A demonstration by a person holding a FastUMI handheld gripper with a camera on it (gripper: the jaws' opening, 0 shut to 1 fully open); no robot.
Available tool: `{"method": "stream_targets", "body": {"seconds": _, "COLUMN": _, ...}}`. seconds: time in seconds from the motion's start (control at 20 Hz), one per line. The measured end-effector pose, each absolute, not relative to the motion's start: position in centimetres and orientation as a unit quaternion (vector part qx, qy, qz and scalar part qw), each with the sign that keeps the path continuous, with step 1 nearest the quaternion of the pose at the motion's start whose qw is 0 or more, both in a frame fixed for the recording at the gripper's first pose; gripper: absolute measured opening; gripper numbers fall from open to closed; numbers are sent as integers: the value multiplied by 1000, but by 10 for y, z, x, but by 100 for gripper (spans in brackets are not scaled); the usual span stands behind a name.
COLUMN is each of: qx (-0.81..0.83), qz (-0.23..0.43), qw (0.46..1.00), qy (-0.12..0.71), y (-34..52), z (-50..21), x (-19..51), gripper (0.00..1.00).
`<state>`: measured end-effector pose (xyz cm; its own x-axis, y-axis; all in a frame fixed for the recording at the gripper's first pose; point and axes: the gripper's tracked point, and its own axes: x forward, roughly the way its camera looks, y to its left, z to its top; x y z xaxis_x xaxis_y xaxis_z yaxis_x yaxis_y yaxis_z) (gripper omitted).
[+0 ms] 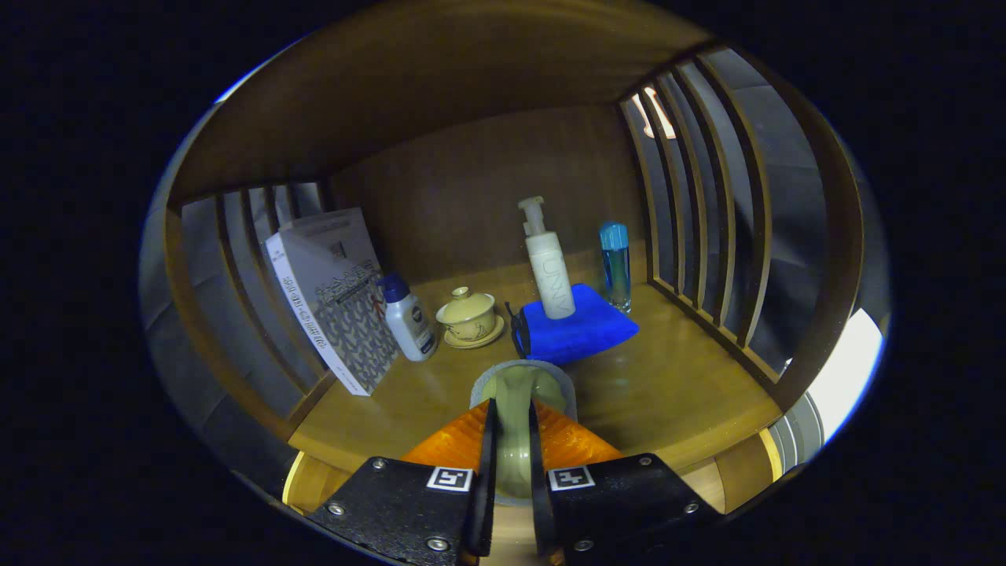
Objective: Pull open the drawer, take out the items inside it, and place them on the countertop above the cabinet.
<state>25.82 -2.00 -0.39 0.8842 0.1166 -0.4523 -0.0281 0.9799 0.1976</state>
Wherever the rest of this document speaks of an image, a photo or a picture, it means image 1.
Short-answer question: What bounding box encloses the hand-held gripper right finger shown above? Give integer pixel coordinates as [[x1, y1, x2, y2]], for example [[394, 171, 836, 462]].
[[528, 399, 724, 566]]

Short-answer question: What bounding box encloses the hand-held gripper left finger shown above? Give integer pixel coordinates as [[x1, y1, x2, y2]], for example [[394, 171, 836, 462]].
[[307, 399, 497, 566]]

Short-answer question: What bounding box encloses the green scrub brush grey pad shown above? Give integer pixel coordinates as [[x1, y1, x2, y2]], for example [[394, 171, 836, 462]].
[[470, 359, 578, 508]]

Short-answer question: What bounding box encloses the brown wooden countertop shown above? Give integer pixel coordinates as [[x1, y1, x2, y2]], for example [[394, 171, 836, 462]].
[[287, 259, 787, 472]]

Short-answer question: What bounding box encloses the brown wooden cabinet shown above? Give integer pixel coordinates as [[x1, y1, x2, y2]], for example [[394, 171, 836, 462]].
[[140, 0, 873, 520]]

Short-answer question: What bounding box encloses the blue folded cloth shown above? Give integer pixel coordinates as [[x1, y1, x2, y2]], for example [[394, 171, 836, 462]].
[[509, 283, 640, 366]]

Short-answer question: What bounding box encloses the yellow lidded teacup with saucer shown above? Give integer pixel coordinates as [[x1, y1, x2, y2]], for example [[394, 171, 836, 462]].
[[436, 286, 505, 349]]

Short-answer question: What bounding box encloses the white bottle with blue cap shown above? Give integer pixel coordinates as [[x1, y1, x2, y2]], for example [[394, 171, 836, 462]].
[[377, 273, 438, 362]]

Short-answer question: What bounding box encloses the white pump bottle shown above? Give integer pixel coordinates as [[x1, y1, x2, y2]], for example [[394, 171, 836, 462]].
[[518, 196, 576, 321]]

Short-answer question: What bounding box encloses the clear blue bottle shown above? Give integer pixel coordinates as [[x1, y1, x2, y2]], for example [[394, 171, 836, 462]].
[[600, 222, 633, 314]]

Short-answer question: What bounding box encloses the white patterned book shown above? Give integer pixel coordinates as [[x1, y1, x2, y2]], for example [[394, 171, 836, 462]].
[[264, 208, 400, 397]]

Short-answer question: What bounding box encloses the white plastic box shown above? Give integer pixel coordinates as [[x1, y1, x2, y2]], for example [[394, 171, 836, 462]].
[[770, 308, 885, 465]]

